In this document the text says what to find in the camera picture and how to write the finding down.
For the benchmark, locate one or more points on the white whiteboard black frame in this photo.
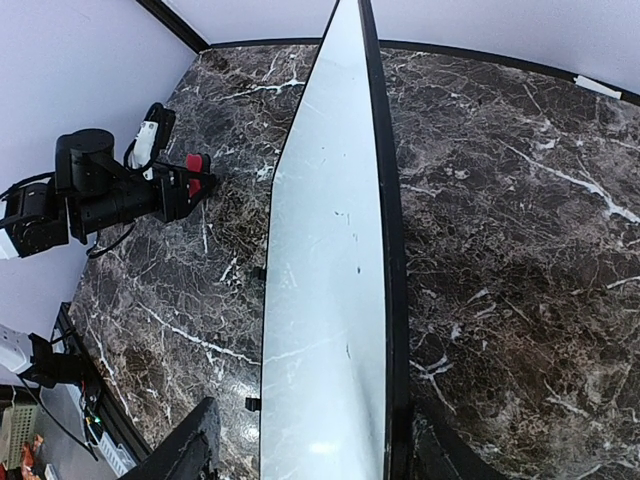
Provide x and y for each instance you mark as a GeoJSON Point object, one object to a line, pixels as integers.
{"type": "Point", "coordinates": [335, 360]}

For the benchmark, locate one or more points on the white slotted cable duct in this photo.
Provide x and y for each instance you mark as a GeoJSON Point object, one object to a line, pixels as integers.
{"type": "Point", "coordinates": [117, 457]}

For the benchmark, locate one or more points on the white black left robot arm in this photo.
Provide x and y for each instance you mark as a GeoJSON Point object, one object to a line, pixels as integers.
{"type": "Point", "coordinates": [89, 191]}

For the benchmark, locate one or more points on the black right whiteboard foot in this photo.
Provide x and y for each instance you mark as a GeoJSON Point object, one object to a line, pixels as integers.
{"type": "Point", "coordinates": [253, 404]}

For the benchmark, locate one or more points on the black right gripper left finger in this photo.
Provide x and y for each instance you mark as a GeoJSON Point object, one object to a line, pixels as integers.
{"type": "Point", "coordinates": [190, 451]}

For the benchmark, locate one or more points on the red bone-shaped eraser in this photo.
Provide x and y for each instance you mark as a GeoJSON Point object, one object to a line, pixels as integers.
{"type": "Point", "coordinates": [195, 163]}

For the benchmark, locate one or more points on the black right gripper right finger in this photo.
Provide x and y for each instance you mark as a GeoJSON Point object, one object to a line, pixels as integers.
{"type": "Point", "coordinates": [439, 453]}

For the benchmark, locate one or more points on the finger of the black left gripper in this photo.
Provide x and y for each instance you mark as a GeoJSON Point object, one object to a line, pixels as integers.
{"type": "Point", "coordinates": [192, 174]}
{"type": "Point", "coordinates": [208, 187]}

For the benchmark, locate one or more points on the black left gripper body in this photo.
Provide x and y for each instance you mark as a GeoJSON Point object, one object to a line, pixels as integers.
{"type": "Point", "coordinates": [167, 196]}

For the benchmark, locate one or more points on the black left corner post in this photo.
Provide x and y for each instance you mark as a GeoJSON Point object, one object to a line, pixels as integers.
{"type": "Point", "coordinates": [167, 17]}

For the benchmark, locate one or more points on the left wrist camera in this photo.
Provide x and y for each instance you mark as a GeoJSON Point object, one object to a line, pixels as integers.
{"type": "Point", "coordinates": [153, 136]}

